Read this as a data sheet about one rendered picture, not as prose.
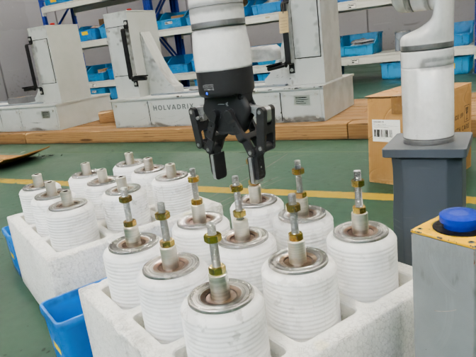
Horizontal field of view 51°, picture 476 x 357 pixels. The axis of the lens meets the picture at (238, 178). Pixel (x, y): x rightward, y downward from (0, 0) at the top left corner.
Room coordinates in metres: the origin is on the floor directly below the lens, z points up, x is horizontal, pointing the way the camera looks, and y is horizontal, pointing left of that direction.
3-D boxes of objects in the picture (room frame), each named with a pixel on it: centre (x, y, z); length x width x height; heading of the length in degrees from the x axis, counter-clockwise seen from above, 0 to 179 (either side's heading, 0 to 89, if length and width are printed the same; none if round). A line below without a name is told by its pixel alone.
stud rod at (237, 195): (0.67, 0.00, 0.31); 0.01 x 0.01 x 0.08
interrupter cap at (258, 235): (0.67, 0.00, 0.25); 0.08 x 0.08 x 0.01
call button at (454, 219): (0.47, -0.22, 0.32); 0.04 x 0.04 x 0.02
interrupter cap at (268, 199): (0.83, -0.03, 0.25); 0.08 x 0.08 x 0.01
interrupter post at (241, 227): (0.67, 0.00, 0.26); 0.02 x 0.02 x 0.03
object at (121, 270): (0.70, 0.17, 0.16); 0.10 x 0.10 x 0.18
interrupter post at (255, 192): (0.83, -0.03, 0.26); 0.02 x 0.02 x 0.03
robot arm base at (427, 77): (0.92, -0.37, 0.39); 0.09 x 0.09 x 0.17; 60
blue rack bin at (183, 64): (6.46, 0.48, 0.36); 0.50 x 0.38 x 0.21; 150
